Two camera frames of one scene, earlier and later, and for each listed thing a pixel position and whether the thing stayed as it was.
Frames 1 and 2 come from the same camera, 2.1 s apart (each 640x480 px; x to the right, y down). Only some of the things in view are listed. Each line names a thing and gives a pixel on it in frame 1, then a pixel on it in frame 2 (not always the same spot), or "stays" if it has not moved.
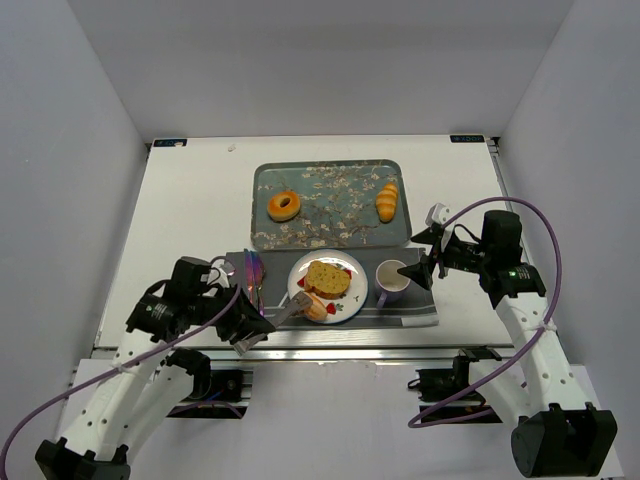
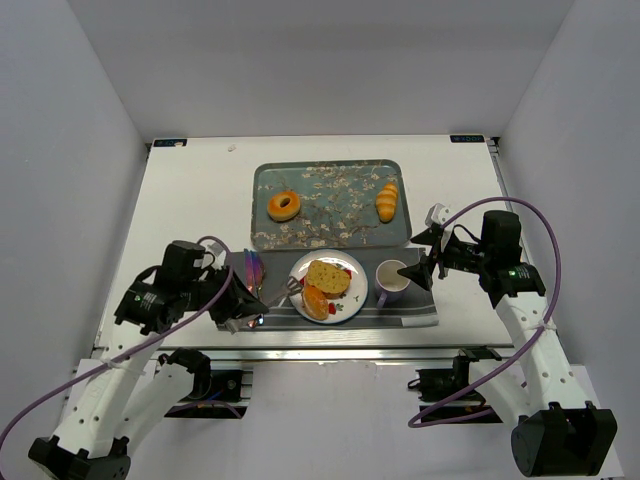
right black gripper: [438, 252] stays
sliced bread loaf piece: [326, 280] stays
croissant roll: [386, 202] stays
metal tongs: [299, 302] -> [294, 286]
